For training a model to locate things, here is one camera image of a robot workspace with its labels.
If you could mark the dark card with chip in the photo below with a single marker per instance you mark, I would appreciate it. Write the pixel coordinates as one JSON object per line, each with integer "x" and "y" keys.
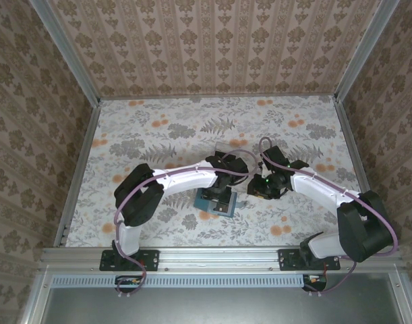
{"x": 231, "y": 206}

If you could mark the teal leather card holder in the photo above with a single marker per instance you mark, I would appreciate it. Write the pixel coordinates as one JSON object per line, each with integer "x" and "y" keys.
{"x": 200, "y": 202}

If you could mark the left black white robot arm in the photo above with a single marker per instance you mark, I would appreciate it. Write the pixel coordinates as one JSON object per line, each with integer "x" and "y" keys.
{"x": 189, "y": 179}

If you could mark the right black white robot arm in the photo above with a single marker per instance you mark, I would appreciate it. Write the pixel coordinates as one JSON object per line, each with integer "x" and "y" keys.
{"x": 317, "y": 189}

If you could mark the grey metal panel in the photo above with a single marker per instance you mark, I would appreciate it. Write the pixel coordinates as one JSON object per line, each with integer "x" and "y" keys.
{"x": 219, "y": 307}

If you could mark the aluminium mounting rail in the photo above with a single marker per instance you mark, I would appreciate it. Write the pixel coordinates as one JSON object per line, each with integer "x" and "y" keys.
{"x": 219, "y": 258}

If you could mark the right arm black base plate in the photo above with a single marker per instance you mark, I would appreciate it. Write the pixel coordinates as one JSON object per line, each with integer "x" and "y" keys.
{"x": 286, "y": 261}

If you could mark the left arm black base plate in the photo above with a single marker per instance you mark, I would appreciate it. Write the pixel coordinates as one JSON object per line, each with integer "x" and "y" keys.
{"x": 151, "y": 260}

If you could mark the aluminium table side rail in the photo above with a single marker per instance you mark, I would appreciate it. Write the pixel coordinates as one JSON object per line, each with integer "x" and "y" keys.
{"x": 80, "y": 168}
{"x": 354, "y": 152}

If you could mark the aluminium table end rail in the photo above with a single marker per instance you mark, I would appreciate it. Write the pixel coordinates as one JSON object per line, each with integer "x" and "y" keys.
{"x": 219, "y": 96}

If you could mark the aluminium frame post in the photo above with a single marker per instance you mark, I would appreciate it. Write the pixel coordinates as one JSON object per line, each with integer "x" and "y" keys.
{"x": 67, "y": 50}
{"x": 365, "y": 50}

